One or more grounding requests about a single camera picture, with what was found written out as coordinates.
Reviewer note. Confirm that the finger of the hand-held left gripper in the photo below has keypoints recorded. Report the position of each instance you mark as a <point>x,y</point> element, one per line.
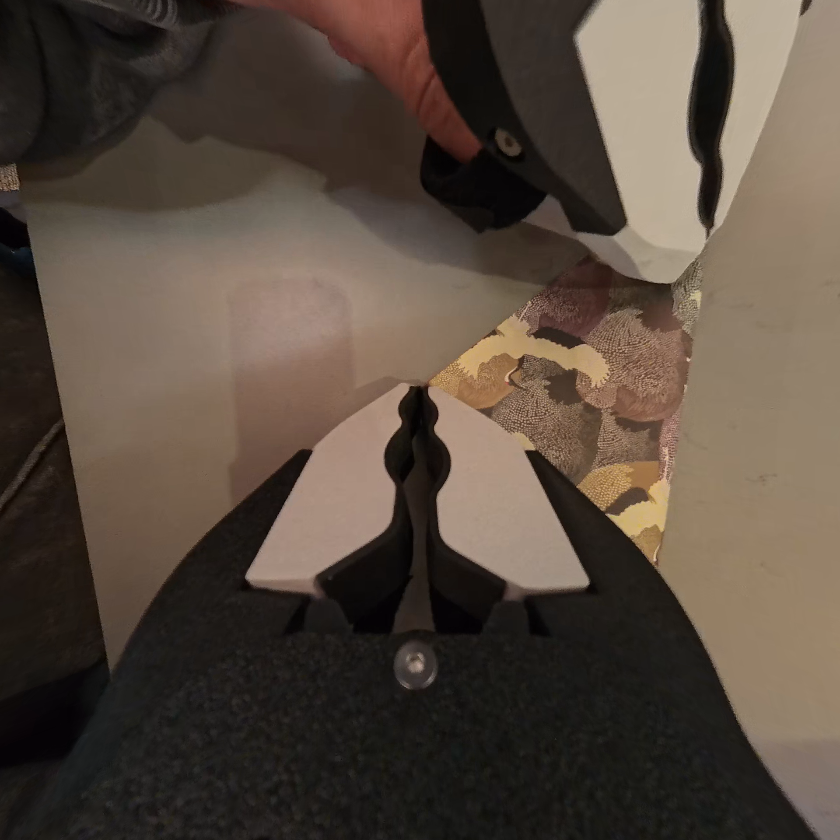
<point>643,144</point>
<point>754,85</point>

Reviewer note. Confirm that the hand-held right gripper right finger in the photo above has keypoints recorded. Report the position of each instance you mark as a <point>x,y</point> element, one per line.
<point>499,512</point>

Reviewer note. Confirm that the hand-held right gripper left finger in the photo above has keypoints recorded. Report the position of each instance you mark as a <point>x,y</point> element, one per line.
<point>341,499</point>

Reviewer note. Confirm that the bird patterned origami paper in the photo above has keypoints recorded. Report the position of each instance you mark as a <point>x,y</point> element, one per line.
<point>590,394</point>

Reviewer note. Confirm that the person's left hand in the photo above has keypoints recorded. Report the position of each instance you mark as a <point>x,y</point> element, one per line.
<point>407,59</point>

